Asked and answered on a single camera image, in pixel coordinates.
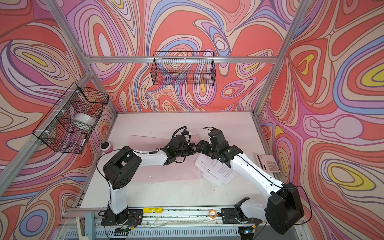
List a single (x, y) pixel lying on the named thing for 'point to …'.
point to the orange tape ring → (211, 217)
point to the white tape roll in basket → (83, 121)
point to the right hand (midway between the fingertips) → (201, 151)
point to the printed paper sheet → (214, 169)
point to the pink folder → (183, 171)
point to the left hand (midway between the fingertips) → (202, 147)
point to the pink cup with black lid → (106, 147)
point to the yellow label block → (148, 210)
